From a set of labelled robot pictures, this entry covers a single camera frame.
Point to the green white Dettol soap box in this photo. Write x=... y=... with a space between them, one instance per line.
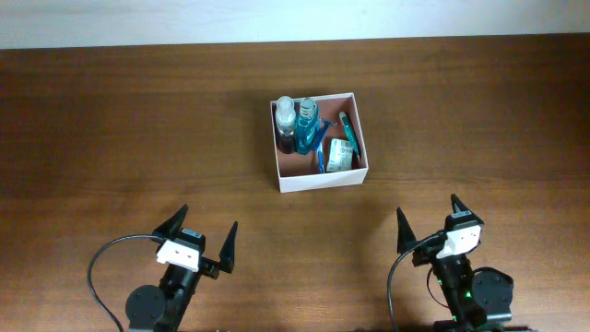
x=340 y=156

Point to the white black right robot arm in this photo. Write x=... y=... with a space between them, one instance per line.
x=478 y=299

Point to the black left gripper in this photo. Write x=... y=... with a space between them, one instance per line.
x=226 y=255

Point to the clear purple soap dispenser bottle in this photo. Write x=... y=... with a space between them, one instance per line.
x=285 y=119

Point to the pink cardboard box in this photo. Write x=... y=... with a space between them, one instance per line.
x=301 y=173

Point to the blue white toothbrush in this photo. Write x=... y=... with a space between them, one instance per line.
x=320 y=157

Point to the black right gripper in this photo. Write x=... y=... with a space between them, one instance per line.
x=406 y=235

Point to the Colgate toothpaste tube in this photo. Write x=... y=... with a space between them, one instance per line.
x=350 y=133

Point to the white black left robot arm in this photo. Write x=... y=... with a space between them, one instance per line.
x=162 y=307

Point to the blue disposable razor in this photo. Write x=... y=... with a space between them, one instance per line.
x=320 y=135

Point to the teal Listerine mouthwash bottle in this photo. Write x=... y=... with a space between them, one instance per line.
x=307 y=124

